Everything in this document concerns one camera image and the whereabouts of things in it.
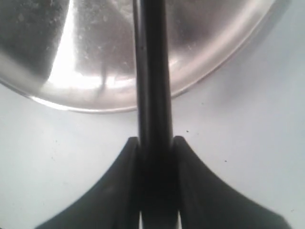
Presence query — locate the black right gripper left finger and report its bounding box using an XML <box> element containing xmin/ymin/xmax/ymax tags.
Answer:
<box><xmin>38</xmin><ymin>137</ymin><xmax>139</xmax><ymax>229</ymax></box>

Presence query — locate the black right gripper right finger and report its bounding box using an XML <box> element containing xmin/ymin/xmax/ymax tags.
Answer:
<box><xmin>175</xmin><ymin>136</ymin><xmax>290</xmax><ymax>229</ymax></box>

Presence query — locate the black knife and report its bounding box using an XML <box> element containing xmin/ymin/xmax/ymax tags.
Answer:
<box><xmin>133</xmin><ymin>0</ymin><xmax>178</xmax><ymax>229</ymax></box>

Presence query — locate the round steel plate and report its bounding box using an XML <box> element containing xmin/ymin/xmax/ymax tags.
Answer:
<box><xmin>0</xmin><ymin>0</ymin><xmax>275</xmax><ymax>113</ymax></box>

